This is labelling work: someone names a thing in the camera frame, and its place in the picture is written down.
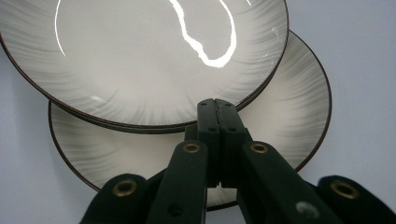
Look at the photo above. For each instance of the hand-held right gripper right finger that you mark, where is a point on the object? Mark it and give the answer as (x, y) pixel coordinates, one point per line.
(232, 130)

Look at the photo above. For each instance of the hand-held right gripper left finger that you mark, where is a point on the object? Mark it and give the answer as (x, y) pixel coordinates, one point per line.
(208, 124)

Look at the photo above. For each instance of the grey streaked dark-rimmed plate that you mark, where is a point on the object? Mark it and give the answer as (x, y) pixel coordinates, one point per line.
(124, 77)
(295, 109)

